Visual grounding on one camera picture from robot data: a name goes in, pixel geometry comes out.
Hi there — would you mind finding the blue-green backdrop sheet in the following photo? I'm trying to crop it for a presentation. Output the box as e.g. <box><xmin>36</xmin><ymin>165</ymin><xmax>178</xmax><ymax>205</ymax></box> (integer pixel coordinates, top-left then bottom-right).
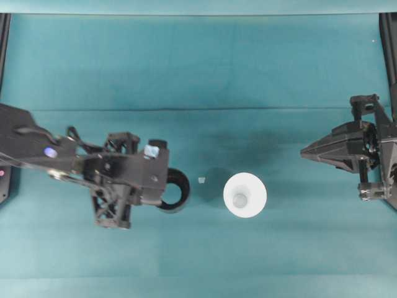
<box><xmin>0</xmin><ymin>0</ymin><xmax>397</xmax><ymax>16</ymax></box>

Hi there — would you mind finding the black cup holder red handle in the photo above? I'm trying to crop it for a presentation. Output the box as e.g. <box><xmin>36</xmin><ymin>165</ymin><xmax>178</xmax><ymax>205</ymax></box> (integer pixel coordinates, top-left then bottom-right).
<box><xmin>157</xmin><ymin>166</ymin><xmax>191</xmax><ymax>215</ymax></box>

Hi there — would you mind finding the white paper cup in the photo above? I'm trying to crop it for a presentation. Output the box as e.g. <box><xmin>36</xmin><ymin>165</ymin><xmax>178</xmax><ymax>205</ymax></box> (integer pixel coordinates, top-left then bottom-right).
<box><xmin>222</xmin><ymin>171</ymin><xmax>268</xmax><ymax>219</ymax></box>

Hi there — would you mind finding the black frame rail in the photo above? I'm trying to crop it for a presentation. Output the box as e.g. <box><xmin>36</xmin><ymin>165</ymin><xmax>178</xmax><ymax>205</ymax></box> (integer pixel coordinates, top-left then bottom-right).
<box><xmin>378</xmin><ymin>12</ymin><xmax>397</xmax><ymax>122</ymax></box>
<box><xmin>0</xmin><ymin>12</ymin><xmax>12</xmax><ymax>94</ymax></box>

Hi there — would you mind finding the blue-green table cloth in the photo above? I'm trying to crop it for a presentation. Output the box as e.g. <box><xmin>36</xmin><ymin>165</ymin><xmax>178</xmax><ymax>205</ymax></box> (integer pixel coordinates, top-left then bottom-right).
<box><xmin>0</xmin><ymin>14</ymin><xmax>397</xmax><ymax>298</ymax></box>

